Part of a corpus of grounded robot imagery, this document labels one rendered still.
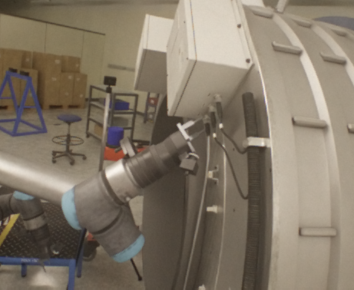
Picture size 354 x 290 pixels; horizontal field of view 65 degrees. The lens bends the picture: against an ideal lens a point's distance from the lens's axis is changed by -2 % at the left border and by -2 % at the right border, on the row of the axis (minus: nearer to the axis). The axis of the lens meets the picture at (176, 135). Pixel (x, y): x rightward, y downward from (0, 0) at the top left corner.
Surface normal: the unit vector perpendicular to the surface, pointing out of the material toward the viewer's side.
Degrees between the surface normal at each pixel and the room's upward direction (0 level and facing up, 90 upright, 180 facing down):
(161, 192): 65
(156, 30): 55
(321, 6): 90
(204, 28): 42
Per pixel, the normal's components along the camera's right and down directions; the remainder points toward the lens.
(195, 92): 0.04, 0.84
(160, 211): 0.25, -0.42
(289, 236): 0.24, -0.10
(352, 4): -0.63, 0.09
